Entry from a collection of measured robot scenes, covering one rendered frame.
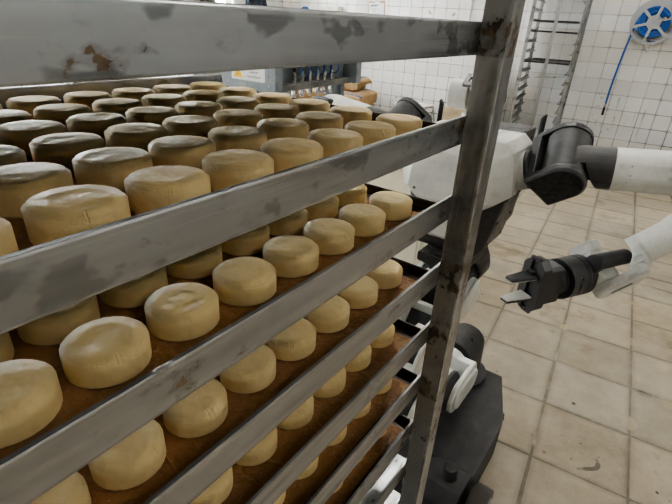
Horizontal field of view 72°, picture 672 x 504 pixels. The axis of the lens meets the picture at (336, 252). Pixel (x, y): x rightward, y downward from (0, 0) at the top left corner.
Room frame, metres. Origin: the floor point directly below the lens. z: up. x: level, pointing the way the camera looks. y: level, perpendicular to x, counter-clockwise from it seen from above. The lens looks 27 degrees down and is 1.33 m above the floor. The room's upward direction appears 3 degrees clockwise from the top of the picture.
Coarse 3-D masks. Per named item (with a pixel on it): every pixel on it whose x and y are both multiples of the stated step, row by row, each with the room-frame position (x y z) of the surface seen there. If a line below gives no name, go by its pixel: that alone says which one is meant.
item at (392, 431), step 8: (392, 424) 0.52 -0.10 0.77; (392, 432) 0.51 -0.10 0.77; (384, 440) 0.49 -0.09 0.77; (392, 440) 0.49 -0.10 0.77; (376, 448) 0.48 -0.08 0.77; (384, 448) 0.48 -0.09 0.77; (368, 456) 0.46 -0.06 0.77; (376, 456) 0.46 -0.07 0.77; (360, 464) 0.45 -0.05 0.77; (368, 464) 0.45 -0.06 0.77; (352, 472) 0.43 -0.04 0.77; (360, 472) 0.44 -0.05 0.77; (344, 480) 0.42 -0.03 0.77; (352, 480) 0.42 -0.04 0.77; (360, 480) 0.42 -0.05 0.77; (344, 488) 0.41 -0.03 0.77; (352, 488) 0.41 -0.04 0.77; (336, 496) 0.40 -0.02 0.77; (344, 496) 0.40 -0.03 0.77
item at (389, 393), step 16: (400, 384) 0.52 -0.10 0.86; (384, 400) 0.48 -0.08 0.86; (368, 416) 0.45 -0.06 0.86; (352, 432) 0.42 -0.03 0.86; (336, 448) 0.40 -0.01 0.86; (320, 464) 0.37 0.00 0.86; (336, 464) 0.37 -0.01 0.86; (304, 480) 0.35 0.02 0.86; (320, 480) 0.35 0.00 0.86; (288, 496) 0.33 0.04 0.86; (304, 496) 0.33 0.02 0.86
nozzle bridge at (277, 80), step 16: (336, 64) 2.65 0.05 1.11; (352, 64) 2.68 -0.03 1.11; (224, 80) 2.26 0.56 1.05; (240, 80) 2.21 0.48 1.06; (256, 80) 2.16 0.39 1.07; (272, 80) 2.11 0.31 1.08; (288, 80) 2.31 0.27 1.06; (304, 80) 2.41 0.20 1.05; (320, 80) 2.47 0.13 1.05; (336, 80) 2.56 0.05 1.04; (352, 80) 2.68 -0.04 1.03
